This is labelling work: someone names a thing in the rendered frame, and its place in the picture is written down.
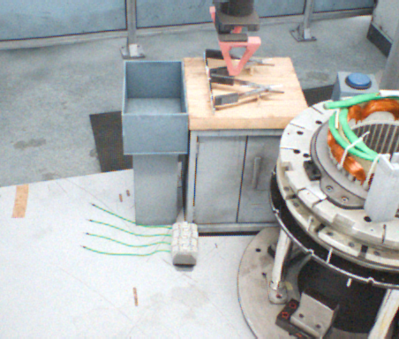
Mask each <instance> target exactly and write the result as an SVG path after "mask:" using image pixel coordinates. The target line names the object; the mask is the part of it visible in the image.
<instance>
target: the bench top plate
mask: <svg viewBox="0 0 399 339"><path fill-rule="evenodd" d="M16 187H17V186H16V185H13V186H3V187H0V339H258V337H257V336H256V335H255V333H254V332H253V331H252V328H251V327H250V325H249V324H248V321H247V320H246V318H245V315H244V312H243V311H242V308H241V304H240V301H239V297H238V294H237V272H238V268H239V265H240V262H241V258H242V256H243V254H244V251H245V249H246V248H247V246H248V245H249V244H250V242H251V241H252V239H253V238H254V237H255V236H256V235H250V236H224V237H199V238H198V258H197V263H196V265H195V264H194V269H193V271H192V272H185V271H176V270H175V267H176V264H172V237H169V236H165V235H160V236H155V237H141V236H137V235H133V234H130V233H128V232H124V231H122V230H120V229H124V230H127V231H129V232H133V233H136V234H139V235H157V234H167V235H172V229H173V225H147V226H167V227H171V228H172V229H165V228H156V229H149V228H146V227H143V226H136V224H134V223H133V222H135V206H134V189H133V169H128V170H118V171H112V172H107V173H97V174H92V175H87V176H82V177H67V178H62V179H58V180H48V181H42V182H37V183H32V184H29V186H28V195H27V207H26V213H25V217H24V218H11V216H12V212H13V204H14V200H15V194H16ZM90 203H92V204H93V203H94V204H95V205H96V206H98V207H101V208H103V209H106V210H107V211H110V213H107V212H105V211H104V210H102V209H99V208H97V207H95V206H92V205H91V204H90ZM111 213H114V214H116V215H112V214H111ZM117 215H120V216H122V217H123V218H124V219H128V220H130V221H132V222H127V221H126V220H124V219H121V218H119V217H117ZM86 219H92V220H94V221H97V222H90V221H88V220H86ZM98 222H105V223H107V224H110V225H114V226H117V227H118V228H120V229H116V228H114V227H111V226H109V225H104V224H101V223H98ZM82 232H88V233H90V234H94V235H101V236H104V237H108V238H113V239H115V240H116V241H119V242H123V243H125V244H126V245H122V244H120V243H118V242H114V241H112V240H110V239H107V238H102V237H97V236H89V235H87V234H85V233H82ZM156 242H170V243H171V245H167V244H158V245H151V244H153V243H156ZM81 245H84V246H86V247H88V248H92V249H94V250H96V251H99V252H93V251H90V250H89V249H87V248H83V246H81ZM128 245H150V246H144V247H131V246H128ZM158 250H167V251H170V252H157V253H154V254H150V255H147V256H137V255H108V254H103V253H100V252H111V253H132V254H149V253H151V252H156V251H158Z"/></svg>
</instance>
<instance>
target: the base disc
mask: <svg viewBox="0 0 399 339"><path fill-rule="evenodd" d="M280 228H281V227H276V228H264V229H263V230H261V231H260V232H259V233H258V234H257V235H256V236H255V237H254V238H253V239H252V241H251V242H250V244H249V245H248V246H247V248H246V249H245V251H244V254H243V256H242V258H241V262H240V265H239V268H238V272H237V294H238V297H239V301H240V304H241V308H242V311H243V312H244V315H245V318H246V320H247V321H248V324H249V325H250V327H251V328H252V331H253V332H254V333H255V335H256V336H257V337H258V339H297V338H296V337H295V336H294V335H292V334H290V333H289V332H287V331H285V330H284V329H283V328H281V327H279V326H278V325H275V319H276V316H277V315H278V314H279V312H280V311H281V310H282V309H283V308H284V306H285V305H287V304H288V301H290V299H291V298H294V299H296V300H297V301H298V302H300V301H301V296H300V294H299V291H298V288H297V277H298V274H299V272H300V269H301V268H302V267H303V265H304V264H305V263H306V262H307V261H308V260H310V259H311V256H312V255H311V254H308V255H306V256H305V257H304V258H303V259H300V260H299V261H297V262H296V263H294V265H290V267H289V268H288V271H287V277H286V280H285V281H286V282H289V283H290V284H291V286H292V288H293V289H292V290H287V286H286V285H285V286H286V290H287V293H288V300H287V301H285V302H284V304H275V303H274V302H273V301H271V300H270V298H269V294H268V289H267V277H266V275H267V272H268V271H270V270H273V267H274V260H275V259H274V258H273V257H272V256H271V255H269V254H268V253H267V247H268V246H270V245H271V244H273V243H274V242H277V240H278V239H279V236H280ZM396 321H397V318H395V320H394V321H393V322H392V323H391V324H390V328H389V329H388V332H387V334H386V336H385V337H384V339H391V338H392V335H393V333H394V327H395V324H396ZM365 338H366V334H354V333H349V332H346V331H342V330H341V329H336V328H333V329H332V332H331V333H330V334H329V336H328V337H327V339H365Z"/></svg>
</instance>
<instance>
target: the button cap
mask: <svg viewBox="0 0 399 339"><path fill-rule="evenodd" d="M348 82H349V83H351V85H354V86H356V87H367V86H368V85H369V83H370V78H368V76H367V75H366V74H363V73H360V72H354V73H352V74H350V75H349V76H348Z"/></svg>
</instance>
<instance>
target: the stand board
mask: <svg viewBox="0 0 399 339"><path fill-rule="evenodd" d="M251 58H252V59H264V58H273V60H269V61H265V62H263V63H268V64H274V65H275V66H267V65H258V66H254V69H253V75H252V76H250V73H249V71H248V68H247V69H243V70H241V72H240V73H239V74H238V75H237V76H234V77H235V79H241V80H244V81H247V82H254V83H257V84H260V85H262V86H271V85H281V84H282V87H274V88H272V89H274V90H278V91H283V92H284V93H283V94H278V93H269V92H267V93H262V94H261V100H260V105H257V100H256V97H255V95H254V96H251V97H248V98H245V99H241V100H238V102H235V103H231V104H227V105H218V106H215V115H214V116H211V106H210V102H209V97H208V88H207V80H206V75H205V66H204V62H203V57H184V58H183V61H184V74H185V86H186V93H187V100H188V106H189V130H214V129H282V128H287V124H290V121H291V120H292V119H293V118H294V117H295V116H296V115H298V114H299V113H300V112H301V111H304V110H305V109H307V108H308V107H307V103H306V101H305V98H304V94H303V92H302V90H301V88H300V85H299V82H298V80H297V75H296V73H295V72H294V68H293V65H292V63H291V61H290V58H289V57H251ZM207 62H208V70H209V69H212V68H216V67H222V66H227V65H226V63H225V61H224V60H221V59H209V58H208V59H207ZM211 87H212V92H213V96H214V99H215V95H222V94H230V93H238V94H241V93H243V92H248V91H251V90H253V89H252V88H249V87H241V86H238V85H235V84H234V86H225V85H220V84H215V83H212V84H211Z"/></svg>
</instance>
